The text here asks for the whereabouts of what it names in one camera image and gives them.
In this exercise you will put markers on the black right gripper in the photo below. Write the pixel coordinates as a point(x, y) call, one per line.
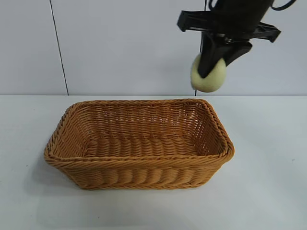
point(237, 19)

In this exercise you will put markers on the pale yellow egg yolk pastry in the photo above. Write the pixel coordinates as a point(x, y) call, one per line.
point(213, 82)

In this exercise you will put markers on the woven tan wicker basket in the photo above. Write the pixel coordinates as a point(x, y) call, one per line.
point(144, 167)

